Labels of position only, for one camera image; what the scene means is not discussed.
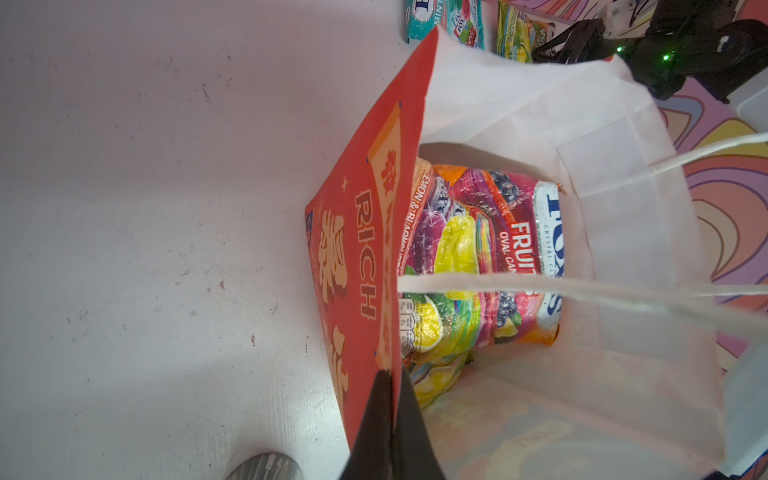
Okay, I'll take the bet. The teal mint snack bag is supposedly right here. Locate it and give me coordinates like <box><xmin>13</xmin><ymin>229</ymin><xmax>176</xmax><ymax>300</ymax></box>
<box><xmin>405</xmin><ymin>0</ymin><xmax>485</xmax><ymax>50</ymax></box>

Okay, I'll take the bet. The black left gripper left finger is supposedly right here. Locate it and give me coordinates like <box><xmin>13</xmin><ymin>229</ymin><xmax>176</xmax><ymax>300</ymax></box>
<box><xmin>339</xmin><ymin>370</ymin><xmax>393</xmax><ymax>480</ymax></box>

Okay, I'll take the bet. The green spring tea snack bag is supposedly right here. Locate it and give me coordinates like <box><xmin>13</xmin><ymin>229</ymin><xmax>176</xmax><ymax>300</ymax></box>
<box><xmin>406</xmin><ymin>351</ymin><xmax>473</xmax><ymax>409</ymax></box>

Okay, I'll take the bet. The orange snack bag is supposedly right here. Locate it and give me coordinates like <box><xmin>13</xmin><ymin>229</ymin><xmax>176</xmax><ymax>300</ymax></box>
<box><xmin>398</xmin><ymin>159</ymin><xmax>565</xmax><ymax>362</ymax></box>

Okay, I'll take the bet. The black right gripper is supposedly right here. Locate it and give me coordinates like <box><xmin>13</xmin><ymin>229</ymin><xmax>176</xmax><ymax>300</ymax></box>
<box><xmin>532</xmin><ymin>1</ymin><xmax>767</xmax><ymax>102</ymax></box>

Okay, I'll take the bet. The yellow green lemon snack bag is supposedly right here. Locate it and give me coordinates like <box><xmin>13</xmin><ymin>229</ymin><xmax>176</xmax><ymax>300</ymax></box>
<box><xmin>496</xmin><ymin>1</ymin><xmax>555</xmax><ymax>64</ymax></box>

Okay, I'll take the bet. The red white paper bag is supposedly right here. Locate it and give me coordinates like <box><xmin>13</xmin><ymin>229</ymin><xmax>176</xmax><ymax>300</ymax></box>
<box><xmin>305</xmin><ymin>30</ymin><xmax>767</xmax><ymax>479</ymax></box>

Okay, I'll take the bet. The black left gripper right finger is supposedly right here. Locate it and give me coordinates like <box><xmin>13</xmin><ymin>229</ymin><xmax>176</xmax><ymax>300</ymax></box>
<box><xmin>392</xmin><ymin>369</ymin><xmax>446</xmax><ymax>480</ymax></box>

